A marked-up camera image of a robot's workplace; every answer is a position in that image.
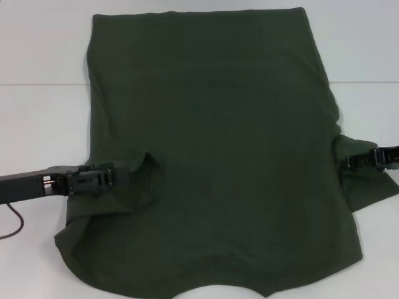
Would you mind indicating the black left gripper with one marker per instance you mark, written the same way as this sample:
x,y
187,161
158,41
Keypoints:
x,y
25,187

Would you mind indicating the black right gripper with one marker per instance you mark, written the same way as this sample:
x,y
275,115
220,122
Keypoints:
x,y
388,159

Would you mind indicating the dark green t-shirt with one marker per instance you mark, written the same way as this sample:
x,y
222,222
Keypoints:
x,y
218,124

